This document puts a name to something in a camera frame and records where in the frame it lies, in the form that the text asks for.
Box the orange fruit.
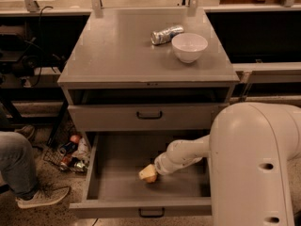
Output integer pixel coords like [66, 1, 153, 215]
[143, 174, 157, 184]

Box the wire basket with items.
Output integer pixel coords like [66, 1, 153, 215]
[43, 135, 91, 173]

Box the black cable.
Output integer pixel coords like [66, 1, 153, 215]
[18, 6, 64, 89]

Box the closed grey upper drawer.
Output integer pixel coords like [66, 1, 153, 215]
[68, 104, 228, 132]

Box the grey drawer cabinet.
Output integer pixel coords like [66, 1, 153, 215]
[58, 7, 239, 144]

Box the crushed silver can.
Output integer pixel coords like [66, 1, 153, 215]
[150, 25, 184, 45]

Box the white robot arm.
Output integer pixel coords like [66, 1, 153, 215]
[139, 103, 301, 226]

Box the person leg in jeans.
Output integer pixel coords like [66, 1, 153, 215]
[0, 132, 39, 201]

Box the grey sneaker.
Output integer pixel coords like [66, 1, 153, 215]
[16, 186, 70, 209]

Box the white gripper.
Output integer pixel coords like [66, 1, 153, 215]
[138, 153, 176, 180]

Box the white bowl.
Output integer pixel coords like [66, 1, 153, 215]
[171, 33, 208, 63]

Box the open grey middle drawer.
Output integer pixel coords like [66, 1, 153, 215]
[70, 133, 212, 218]

